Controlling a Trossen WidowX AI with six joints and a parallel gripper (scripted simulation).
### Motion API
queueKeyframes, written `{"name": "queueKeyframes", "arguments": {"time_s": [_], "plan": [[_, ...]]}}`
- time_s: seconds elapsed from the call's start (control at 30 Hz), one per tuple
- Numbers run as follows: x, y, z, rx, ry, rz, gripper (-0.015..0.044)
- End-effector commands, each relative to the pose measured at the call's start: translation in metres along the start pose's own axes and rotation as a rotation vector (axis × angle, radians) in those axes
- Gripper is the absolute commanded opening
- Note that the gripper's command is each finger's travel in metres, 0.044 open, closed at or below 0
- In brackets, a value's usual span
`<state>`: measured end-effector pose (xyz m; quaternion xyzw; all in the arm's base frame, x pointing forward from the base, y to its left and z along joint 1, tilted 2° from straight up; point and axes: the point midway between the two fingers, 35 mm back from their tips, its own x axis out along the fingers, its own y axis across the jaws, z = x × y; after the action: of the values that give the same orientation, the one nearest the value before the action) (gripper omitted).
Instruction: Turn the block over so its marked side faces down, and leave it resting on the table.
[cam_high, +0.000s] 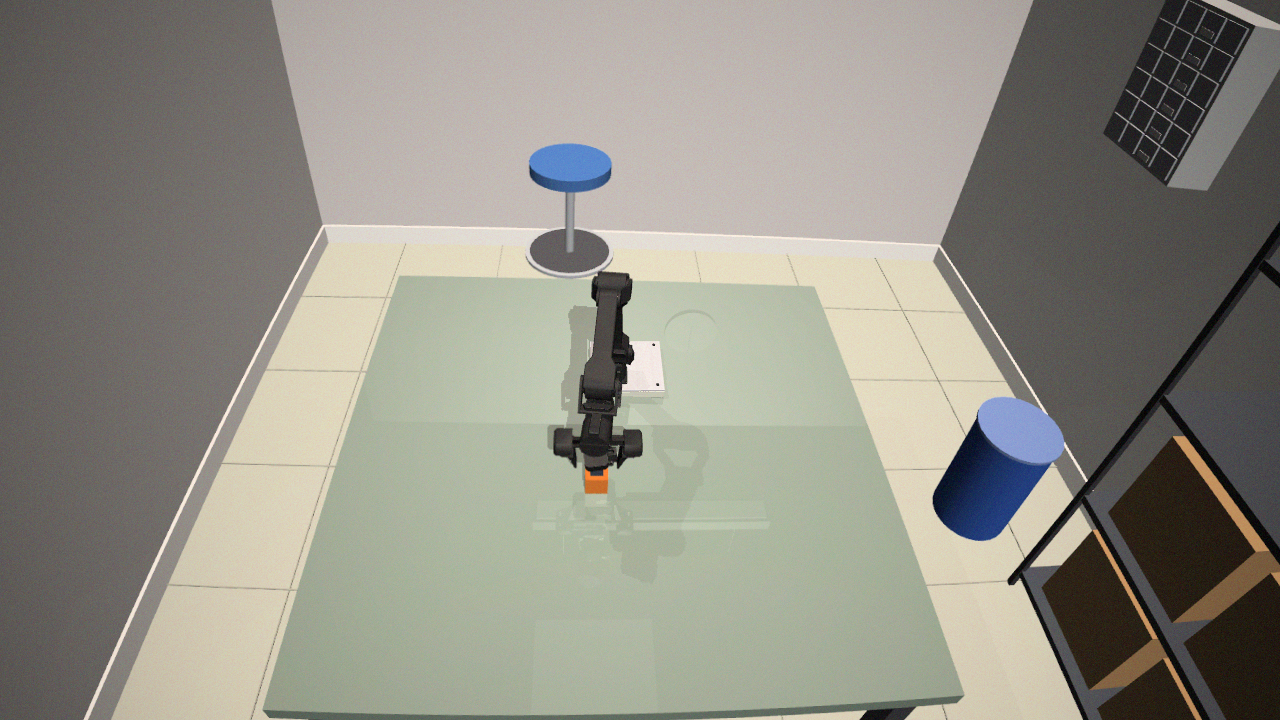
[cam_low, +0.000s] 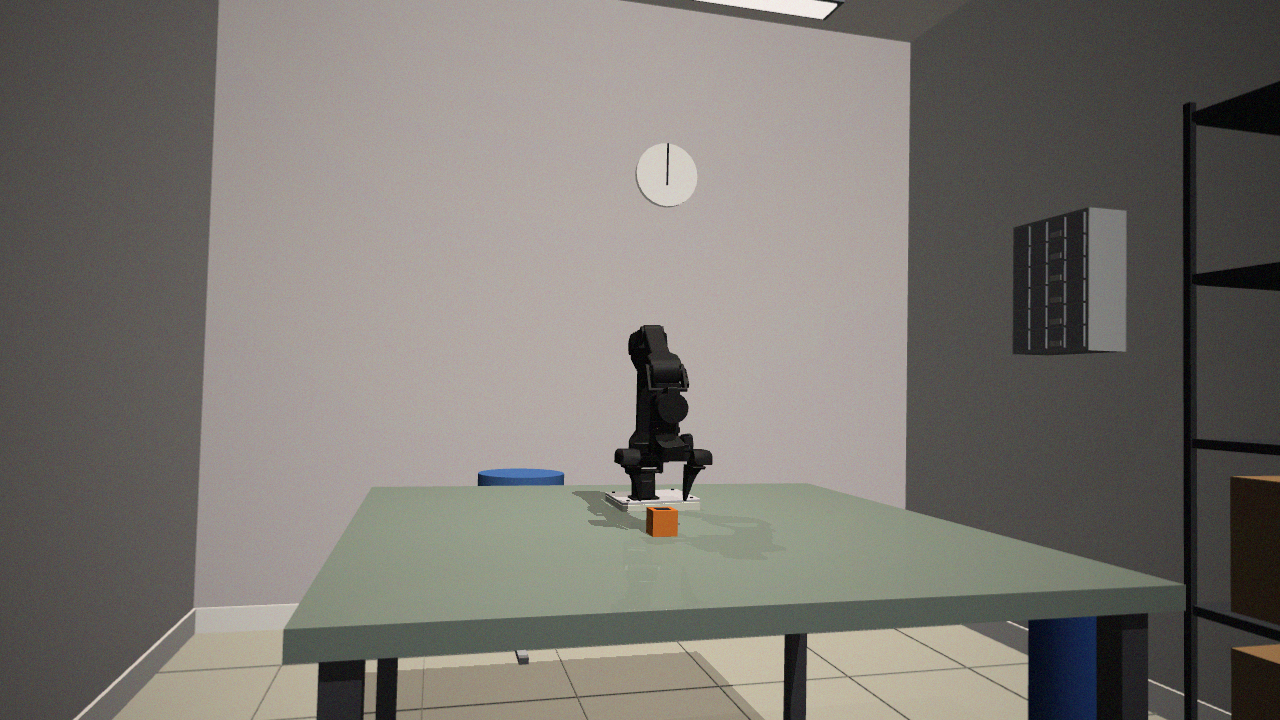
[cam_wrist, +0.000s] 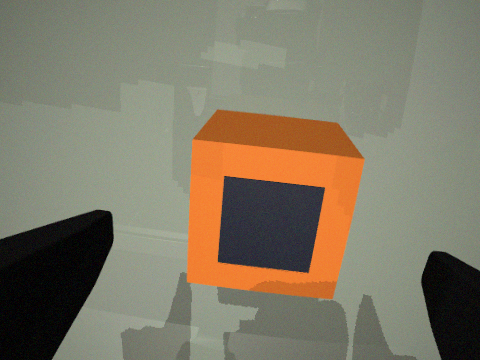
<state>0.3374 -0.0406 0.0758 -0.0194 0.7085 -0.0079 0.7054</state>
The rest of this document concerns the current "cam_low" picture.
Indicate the orange block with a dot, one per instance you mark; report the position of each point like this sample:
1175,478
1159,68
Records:
662,521

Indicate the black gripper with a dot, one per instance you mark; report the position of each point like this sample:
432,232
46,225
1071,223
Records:
629,459

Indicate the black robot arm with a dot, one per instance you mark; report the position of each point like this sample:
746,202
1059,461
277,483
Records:
658,399

